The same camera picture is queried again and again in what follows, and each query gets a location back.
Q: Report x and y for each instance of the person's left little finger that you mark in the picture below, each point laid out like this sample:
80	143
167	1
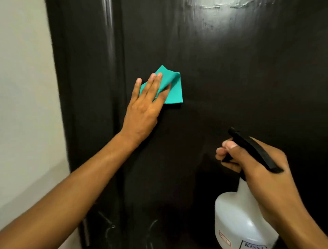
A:
135	91

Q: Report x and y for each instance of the person's right forearm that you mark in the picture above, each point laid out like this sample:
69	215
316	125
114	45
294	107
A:
299	228

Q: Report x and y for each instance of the white spray bottle black trigger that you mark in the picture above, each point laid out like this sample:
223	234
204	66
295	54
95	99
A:
240	220

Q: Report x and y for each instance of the black glossy door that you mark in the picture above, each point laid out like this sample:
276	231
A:
220	102

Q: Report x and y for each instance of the teal cleaning cloth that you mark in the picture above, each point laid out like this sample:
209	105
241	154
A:
173	88

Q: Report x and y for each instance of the person's left middle finger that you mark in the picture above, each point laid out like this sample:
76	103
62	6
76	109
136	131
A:
156	86

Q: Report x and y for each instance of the person's left hand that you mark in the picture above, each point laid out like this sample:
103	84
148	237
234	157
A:
142	115

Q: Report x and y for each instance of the person's left forearm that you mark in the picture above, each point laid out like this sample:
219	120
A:
69	195

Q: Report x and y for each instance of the black door frame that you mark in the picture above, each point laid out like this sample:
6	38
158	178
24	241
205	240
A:
84	102

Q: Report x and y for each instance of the person's right thumb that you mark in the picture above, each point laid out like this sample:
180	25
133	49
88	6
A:
237	152

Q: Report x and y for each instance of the person's right hand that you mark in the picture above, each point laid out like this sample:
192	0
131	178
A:
271	184

